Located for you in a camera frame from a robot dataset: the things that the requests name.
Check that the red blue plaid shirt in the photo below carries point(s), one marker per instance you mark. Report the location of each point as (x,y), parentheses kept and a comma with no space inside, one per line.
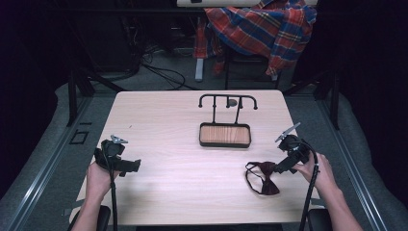
(266,29)

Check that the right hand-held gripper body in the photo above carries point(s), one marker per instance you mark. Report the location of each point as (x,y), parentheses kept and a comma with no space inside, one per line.
(293,149)

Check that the black metal stand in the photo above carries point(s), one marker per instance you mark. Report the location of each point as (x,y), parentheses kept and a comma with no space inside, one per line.
(324,93)
(80,93)

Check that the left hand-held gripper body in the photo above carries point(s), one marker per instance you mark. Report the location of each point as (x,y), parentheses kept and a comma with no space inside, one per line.
(110,150)

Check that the black rack with wooden tray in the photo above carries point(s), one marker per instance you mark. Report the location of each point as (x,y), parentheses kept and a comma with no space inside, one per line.
(224,134)

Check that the white desk leg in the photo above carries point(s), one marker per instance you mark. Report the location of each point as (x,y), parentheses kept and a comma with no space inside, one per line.
(199,70)

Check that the black chair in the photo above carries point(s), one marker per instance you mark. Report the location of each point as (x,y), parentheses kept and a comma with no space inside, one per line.
(247,61)

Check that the dark red bow tie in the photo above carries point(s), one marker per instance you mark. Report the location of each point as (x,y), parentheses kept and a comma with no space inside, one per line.
(267,179)

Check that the person's right hand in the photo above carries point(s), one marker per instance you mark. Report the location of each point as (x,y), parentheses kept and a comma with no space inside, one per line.
(316,171)

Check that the grey table grommet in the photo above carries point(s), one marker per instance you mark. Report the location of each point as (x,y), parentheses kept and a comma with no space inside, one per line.
(231,102)

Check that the person's left hand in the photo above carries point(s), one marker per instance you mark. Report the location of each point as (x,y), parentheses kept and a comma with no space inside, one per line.
(97,180)

